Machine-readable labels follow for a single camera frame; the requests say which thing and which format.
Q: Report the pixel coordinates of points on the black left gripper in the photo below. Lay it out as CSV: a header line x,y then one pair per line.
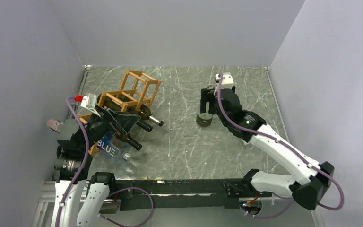
x,y
118,123

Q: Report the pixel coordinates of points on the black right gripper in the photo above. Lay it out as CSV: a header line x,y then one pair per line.
x,y
207,95

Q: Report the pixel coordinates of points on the green wine bottle gold neck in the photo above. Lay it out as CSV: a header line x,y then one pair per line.
x,y
145,113

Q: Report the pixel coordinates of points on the blue square glass bottle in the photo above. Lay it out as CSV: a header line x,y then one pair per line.
x,y
114,147

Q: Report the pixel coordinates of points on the clear glass bottle top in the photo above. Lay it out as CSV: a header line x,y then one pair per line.
x,y
204,119

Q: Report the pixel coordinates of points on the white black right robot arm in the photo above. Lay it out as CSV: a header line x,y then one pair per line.
x,y
307,180

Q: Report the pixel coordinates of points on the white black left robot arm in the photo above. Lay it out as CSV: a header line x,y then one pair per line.
x,y
75,139

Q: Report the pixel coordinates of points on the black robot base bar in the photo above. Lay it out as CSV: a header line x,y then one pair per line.
x,y
185,193

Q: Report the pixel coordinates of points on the wooden wine rack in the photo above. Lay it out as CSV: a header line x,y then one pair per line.
x,y
137,88

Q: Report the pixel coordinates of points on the grey microphone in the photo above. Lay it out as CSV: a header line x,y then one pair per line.
x,y
54,125

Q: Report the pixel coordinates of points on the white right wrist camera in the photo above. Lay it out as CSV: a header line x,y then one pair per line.
x,y
225,81

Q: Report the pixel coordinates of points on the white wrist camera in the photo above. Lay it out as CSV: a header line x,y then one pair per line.
x,y
225,81
88,102

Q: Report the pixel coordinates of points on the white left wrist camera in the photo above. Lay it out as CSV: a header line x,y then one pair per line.
x,y
88,102

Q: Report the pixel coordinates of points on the aluminium table edge rail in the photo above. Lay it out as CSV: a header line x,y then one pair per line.
x,y
74,103

